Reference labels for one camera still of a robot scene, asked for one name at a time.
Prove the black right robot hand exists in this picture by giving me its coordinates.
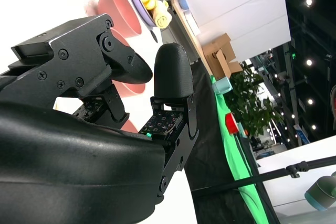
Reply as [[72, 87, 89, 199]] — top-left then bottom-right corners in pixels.
[[0, 13, 200, 224]]

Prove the wooden desk top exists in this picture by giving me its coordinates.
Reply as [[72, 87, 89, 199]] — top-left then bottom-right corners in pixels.
[[169, 0, 214, 77]]

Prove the black backdrop cloth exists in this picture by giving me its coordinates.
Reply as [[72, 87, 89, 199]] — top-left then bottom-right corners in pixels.
[[183, 58, 279, 224]]

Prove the gray drawer cabinet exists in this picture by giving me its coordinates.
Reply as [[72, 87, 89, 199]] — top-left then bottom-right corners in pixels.
[[160, 23, 203, 65]]

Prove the green cloth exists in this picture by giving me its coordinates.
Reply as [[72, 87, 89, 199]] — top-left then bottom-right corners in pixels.
[[209, 74, 271, 224]]

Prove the purple plate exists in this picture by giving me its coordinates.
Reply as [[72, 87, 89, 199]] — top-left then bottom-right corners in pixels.
[[127, 0, 158, 28]]

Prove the beige spiral bread roll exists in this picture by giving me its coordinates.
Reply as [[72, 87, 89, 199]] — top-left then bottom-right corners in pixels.
[[152, 0, 173, 28]]

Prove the red cup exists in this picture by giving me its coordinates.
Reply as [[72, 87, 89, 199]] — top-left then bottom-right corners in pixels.
[[225, 112, 240, 133]]

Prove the teal cup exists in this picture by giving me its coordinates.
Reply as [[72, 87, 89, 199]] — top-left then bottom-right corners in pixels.
[[212, 76, 233, 94]]

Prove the brown cardboard box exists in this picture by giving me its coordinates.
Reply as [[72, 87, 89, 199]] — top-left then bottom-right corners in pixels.
[[202, 33, 244, 80]]

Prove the green leafy plant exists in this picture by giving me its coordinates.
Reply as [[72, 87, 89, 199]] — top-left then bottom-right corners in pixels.
[[225, 62, 286, 138]]

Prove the black tripod pole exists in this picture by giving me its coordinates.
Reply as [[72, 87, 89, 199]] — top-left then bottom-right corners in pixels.
[[191, 155, 336, 196]]

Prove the white foam board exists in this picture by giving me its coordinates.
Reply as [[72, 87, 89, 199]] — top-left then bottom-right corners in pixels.
[[185, 0, 292, 63]]

